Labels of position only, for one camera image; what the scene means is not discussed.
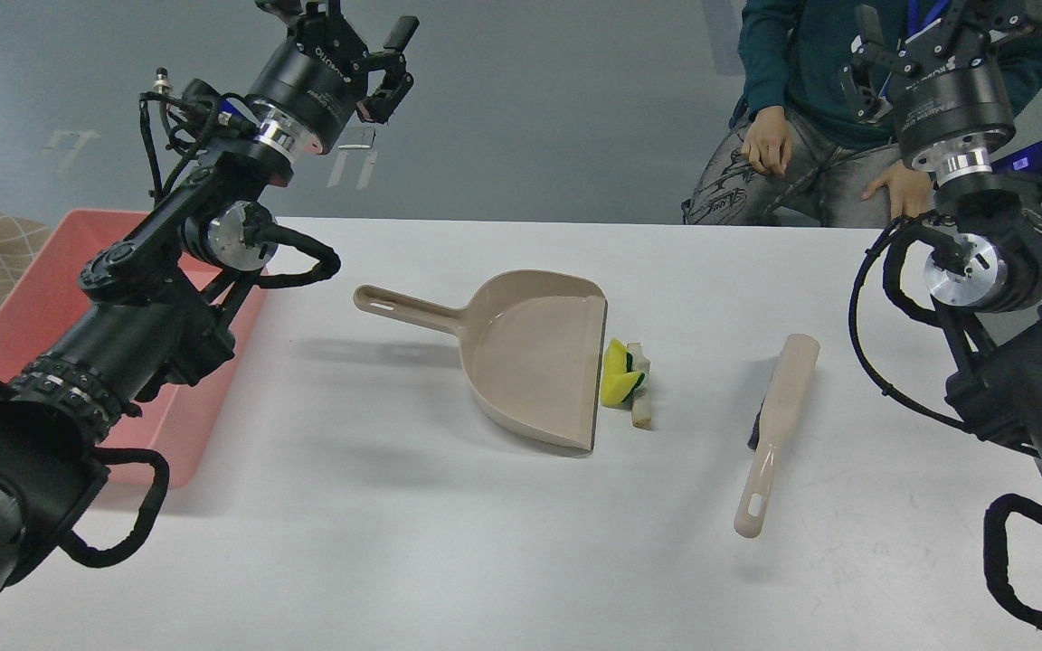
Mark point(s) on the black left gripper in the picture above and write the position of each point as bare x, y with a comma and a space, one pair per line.
324, 74

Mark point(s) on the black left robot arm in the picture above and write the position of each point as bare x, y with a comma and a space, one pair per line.
163, 298

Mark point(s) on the beige plastic dustpan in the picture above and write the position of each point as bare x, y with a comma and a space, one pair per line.
530, 342

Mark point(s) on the beige hand brush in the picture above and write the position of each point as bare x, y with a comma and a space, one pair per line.
778, 419

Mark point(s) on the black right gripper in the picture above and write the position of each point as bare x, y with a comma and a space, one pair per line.
941, 88

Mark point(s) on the pink plastic bin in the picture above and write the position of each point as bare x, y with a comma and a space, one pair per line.
46, 302

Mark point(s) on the seated person in teal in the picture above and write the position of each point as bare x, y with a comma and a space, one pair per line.
847, 106

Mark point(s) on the person's right hand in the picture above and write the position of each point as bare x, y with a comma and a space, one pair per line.
767, 144

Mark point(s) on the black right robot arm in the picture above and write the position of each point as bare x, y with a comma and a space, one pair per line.
972, 267

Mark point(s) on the person's left hand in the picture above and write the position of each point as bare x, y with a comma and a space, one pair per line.
908, 192

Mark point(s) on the yellow sponge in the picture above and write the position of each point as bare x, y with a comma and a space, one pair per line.
617, 376

